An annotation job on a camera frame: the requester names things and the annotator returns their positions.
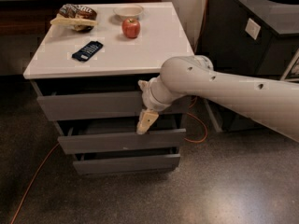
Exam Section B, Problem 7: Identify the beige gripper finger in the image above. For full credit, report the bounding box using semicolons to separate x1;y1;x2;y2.
137;80;148;91
136;109;159;134

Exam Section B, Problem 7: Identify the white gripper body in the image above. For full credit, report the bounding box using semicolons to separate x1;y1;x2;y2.
142;77;183;112

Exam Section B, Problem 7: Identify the red apple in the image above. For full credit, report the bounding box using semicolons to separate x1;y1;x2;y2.
121;18;141;38

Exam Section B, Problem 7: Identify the grey top drawer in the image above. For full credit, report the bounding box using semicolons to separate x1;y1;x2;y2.
33;77;144;121

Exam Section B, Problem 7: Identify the grey drawer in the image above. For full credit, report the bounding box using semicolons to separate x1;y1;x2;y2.
58;115;186;154
73;147;180;175
33;77;144;121

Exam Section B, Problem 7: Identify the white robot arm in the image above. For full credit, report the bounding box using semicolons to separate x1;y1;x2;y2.
136;56;299;142

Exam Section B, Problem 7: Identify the grey bottom drawer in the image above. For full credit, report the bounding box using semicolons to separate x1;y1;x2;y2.
73;147;180;175

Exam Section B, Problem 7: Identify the grey drawer cabinet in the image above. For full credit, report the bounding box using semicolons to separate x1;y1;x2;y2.
23;2;195;161

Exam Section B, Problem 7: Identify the grey middle drawer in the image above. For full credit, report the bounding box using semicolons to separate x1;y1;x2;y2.
58;115;186;154

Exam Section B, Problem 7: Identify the dark blue snack bar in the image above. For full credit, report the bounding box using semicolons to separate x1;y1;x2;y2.
72;41;104;62

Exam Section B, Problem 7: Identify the white bowl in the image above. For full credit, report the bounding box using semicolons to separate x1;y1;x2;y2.
114;5;144;21

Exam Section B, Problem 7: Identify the brown chip bag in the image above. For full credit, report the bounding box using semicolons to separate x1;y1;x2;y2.
50;4;97;31

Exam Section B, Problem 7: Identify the black waste bin cabinet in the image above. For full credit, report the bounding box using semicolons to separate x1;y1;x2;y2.
196;0;299;133

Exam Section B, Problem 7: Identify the orange extension cable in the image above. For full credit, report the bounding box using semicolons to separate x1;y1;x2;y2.
9;0;219;224

